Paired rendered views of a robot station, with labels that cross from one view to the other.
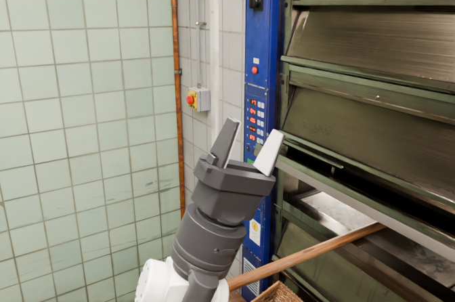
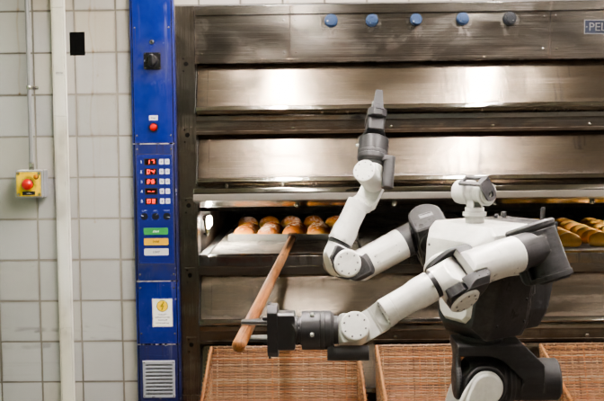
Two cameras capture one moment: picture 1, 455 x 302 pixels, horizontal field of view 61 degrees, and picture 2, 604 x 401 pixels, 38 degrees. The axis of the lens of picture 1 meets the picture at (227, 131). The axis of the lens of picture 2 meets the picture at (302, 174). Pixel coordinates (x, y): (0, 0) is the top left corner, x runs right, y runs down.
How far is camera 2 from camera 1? 240 cm
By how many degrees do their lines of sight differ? 58
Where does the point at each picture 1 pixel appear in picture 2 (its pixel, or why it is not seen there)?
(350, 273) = (288, 288)
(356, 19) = (262, 73)
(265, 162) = not seen: hidden behind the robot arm
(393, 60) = (305, 98)
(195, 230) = (380, 138)
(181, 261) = (378, 152)
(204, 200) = (379, 124)
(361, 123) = (280, 151)
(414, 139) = (325, 150)
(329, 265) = not seen: hidden behind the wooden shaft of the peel
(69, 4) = not seen: outside the picture
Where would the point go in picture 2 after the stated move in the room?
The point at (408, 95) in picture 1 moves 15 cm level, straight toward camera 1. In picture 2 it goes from (317, 120) to (341, 120)
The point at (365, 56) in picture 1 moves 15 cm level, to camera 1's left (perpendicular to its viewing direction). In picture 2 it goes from (281, 98) to (257, 97)
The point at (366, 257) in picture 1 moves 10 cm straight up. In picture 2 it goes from (305, 259) to (304, 233)
